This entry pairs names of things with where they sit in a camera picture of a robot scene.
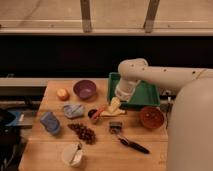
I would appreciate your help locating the blue sponge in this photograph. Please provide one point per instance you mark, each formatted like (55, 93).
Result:
(50, 123)

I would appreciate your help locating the small dark round item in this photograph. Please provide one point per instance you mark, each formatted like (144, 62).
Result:
(91, 113)

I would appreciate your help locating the red apple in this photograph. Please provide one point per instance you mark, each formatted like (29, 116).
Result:
(63, 94)

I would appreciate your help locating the white cup with spoon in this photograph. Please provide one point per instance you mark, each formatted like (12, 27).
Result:
(72, 155)

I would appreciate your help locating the grey blue crumpled cloth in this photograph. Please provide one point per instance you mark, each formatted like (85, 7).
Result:
(72, 111)

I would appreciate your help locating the purple bowl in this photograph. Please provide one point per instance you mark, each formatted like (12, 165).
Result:
(84, 89)

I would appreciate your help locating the green plastic tray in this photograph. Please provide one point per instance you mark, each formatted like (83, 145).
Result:
(145, 94)

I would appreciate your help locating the yellow banana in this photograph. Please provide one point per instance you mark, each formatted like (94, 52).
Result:
(117, 112)

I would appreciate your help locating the orange red bowl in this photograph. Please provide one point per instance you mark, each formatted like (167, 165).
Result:
(151, 117)

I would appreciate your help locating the dark equipment at left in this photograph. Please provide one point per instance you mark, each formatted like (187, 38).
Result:
(11, 147)

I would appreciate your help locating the orange carrot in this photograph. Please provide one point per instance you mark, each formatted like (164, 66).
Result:
(99, 111)

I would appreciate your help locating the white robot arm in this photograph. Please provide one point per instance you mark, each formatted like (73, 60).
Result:
(190, 127)

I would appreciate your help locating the bunch of dark grapes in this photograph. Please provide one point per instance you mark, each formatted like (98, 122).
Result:
(83, 132)

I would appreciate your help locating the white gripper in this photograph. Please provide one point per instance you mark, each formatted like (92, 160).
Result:
(124, 91)

